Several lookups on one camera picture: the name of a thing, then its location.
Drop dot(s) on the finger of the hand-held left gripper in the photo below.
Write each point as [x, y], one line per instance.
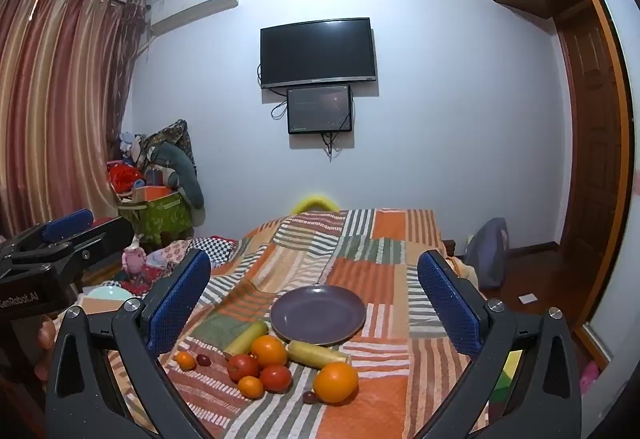
[107, 239]
[67, 223]

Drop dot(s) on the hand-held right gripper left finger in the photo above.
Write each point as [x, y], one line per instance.
[180, 299]

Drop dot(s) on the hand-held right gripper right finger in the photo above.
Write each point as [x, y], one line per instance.
[447, 304]

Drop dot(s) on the small tangerine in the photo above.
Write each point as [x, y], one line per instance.
[185, 361]
[250, 387]

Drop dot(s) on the dark red grape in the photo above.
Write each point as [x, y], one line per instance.
[203, 360]
[310, 397]

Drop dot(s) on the greenish sugarcane piece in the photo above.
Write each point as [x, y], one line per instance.
[245, 340]

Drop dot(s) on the red tomato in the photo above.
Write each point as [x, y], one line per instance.
[242, 367]
[276, 378]

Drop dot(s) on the large orange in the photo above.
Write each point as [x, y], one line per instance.
[336, 383]
[269, 351]

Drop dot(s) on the purple round plate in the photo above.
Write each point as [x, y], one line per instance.
[317, 314]

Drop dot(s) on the person's left hand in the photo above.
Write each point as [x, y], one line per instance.
[44, 336]

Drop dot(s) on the pink toy figure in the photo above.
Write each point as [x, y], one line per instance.
[134, 259]

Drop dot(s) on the yellow fleece blanket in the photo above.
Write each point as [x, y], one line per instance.
[462, 271]

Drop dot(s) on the floral cloth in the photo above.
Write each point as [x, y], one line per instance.
[170, 253]

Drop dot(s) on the light blue round lid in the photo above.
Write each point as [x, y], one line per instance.
[107, 294]

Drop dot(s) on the black white checkered cloth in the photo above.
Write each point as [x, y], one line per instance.
[215, 251]

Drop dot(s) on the grey blue backpack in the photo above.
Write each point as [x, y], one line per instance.
[487, 254]

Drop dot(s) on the red plastic bag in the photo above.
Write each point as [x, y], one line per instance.
[124, 176]

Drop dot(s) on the orange cardboard box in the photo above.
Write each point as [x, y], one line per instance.
[155, 194]

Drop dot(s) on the white paper sheet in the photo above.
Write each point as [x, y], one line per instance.
[526, 299]

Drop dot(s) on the striped patchwork blanket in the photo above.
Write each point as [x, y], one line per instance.
[370, 269]

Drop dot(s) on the dark patterned cushion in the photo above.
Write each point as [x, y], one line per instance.
[172, 134]

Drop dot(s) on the striped pink curtain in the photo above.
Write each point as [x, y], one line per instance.
[55, 94]

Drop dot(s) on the yellow plastic object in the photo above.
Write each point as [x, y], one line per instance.
[315, 203]

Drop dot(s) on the brown wooden door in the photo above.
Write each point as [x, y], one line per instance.
[590, 129]

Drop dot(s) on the white air conditioner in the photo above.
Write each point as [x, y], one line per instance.
[192, 4]

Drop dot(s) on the small black wall monitor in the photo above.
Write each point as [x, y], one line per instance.
[320, 110]

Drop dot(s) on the wall-mounted black television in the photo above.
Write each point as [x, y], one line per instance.
[317, 51]

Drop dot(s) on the wooden door frame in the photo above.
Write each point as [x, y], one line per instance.
[617, 69]

